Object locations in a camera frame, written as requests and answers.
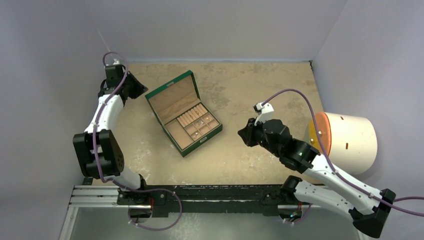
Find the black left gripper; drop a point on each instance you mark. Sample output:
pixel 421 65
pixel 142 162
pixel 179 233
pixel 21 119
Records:
pixel 140 89

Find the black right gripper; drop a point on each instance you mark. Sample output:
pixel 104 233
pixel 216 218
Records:
pixel 253 133

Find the green jewelry box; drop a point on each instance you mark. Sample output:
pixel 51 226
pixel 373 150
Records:
pixel 173 98

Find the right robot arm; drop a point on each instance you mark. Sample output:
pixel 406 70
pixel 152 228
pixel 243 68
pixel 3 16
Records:
pixel 367 207

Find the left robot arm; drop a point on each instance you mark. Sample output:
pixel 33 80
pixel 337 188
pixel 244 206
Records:
pixel 97 150

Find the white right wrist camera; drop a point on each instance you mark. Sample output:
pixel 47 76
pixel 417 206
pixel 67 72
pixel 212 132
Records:
pixel 264 112

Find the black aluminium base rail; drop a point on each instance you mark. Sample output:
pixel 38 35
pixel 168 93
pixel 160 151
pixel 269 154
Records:
pixel 265 199

